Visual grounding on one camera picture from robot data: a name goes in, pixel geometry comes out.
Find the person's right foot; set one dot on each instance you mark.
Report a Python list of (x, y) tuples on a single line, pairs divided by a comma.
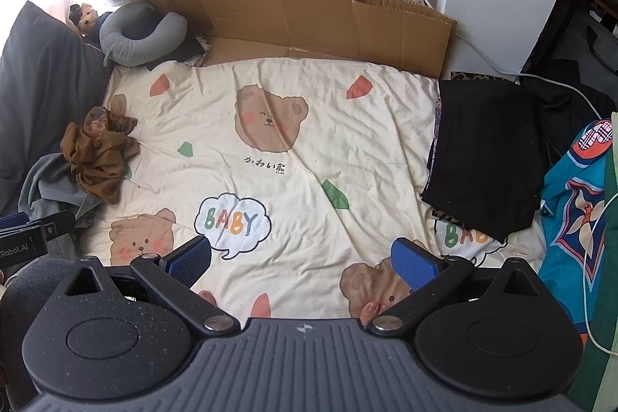
[(371, 311)]

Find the black clothes pile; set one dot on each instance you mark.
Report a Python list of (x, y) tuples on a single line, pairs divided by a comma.
[(569, 112)]

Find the brown t-shirt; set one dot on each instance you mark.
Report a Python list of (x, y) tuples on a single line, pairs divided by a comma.
[(96, 151)]

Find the black cloth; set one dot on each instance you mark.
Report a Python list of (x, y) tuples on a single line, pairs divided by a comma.
[(186, 52)]

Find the grey neck pillow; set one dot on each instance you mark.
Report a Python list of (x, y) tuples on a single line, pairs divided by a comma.
[(125, 50)]

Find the pastel patterned cloth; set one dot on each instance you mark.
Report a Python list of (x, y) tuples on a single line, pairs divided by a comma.
[(203, 45)]

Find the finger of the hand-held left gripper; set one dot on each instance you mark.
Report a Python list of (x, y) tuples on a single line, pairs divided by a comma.
[(58, 221)]

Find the dark grey pillow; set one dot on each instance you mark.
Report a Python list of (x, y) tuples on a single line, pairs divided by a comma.
[(43, 79)]

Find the person's left foot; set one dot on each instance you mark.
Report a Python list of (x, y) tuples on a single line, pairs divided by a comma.
[(207, 297)]

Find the person's foot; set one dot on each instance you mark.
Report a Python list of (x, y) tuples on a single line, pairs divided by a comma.
[(207, 297), (371, 311)]

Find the bear print blanket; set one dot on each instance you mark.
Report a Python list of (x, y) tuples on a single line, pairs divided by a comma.
[(314, 127)]

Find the black folded garment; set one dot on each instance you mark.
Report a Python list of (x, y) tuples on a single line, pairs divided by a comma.
[(483, 151)]

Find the flattened cardboard box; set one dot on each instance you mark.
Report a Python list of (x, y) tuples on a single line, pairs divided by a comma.
[(314, 16)]

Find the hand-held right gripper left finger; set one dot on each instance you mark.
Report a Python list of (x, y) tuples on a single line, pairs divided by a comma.
[(186, 260)]

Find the plush toy bear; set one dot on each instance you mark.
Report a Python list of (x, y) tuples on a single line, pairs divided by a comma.
[(87, 18)]

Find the green cloth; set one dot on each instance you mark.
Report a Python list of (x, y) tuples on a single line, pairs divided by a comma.
[(609, 248)]

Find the grey-blue garment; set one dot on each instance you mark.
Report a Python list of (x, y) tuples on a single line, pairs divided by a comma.
[(43, 185)]

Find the teal patterned cloth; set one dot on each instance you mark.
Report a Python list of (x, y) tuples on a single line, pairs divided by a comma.
[(565, 199)]

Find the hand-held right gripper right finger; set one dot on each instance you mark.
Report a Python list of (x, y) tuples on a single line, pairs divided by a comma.
[(415, 265)]

